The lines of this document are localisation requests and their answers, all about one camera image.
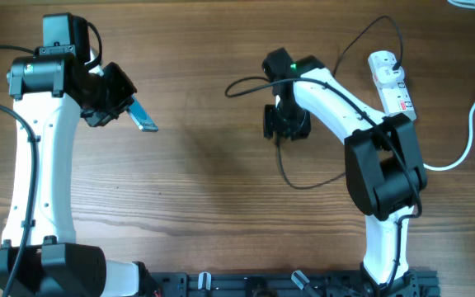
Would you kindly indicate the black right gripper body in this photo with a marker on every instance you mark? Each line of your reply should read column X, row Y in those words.
column 287, row 119

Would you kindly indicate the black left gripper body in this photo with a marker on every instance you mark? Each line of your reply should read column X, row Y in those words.
column 113, row 94

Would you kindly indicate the blue screen smartphone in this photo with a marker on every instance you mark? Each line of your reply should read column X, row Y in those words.
column 140, row 117

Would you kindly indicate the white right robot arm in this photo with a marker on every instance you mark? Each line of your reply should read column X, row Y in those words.
column 383, row 164

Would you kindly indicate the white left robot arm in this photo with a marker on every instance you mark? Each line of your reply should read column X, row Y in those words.
column 39, row 254

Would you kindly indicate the white charger plug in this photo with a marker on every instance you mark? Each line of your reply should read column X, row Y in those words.
column 386, row 77

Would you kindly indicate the white power strip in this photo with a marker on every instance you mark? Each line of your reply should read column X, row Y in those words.
column 395, row 100

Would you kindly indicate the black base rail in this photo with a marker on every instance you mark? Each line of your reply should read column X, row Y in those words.
column 297, row 284

